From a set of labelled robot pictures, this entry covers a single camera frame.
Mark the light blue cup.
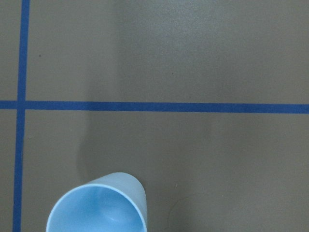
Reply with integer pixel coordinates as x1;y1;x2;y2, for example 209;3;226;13
46;172;148;232

